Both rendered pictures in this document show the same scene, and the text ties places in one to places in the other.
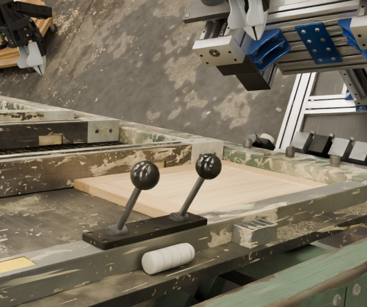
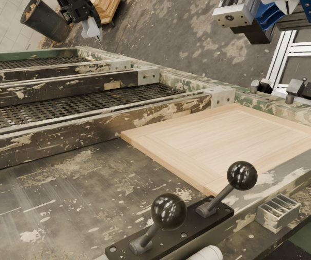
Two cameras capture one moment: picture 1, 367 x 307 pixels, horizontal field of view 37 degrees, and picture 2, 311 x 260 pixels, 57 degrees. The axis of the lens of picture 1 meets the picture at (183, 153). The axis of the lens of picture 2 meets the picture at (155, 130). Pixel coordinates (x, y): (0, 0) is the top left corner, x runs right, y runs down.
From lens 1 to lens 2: 0.45 m
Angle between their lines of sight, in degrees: 15
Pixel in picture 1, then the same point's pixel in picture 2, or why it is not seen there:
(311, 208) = not seen: outside the picture
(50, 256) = not seen: outside the picture
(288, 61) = (285, 20)
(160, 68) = (187, 23)
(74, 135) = (128, 81)
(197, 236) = (223, 228)
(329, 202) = not seen: outside the picture
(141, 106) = (176, 49)
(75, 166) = (121, 122)
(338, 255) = not seen: outside the picture
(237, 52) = (247, 16)
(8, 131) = (82, 82)
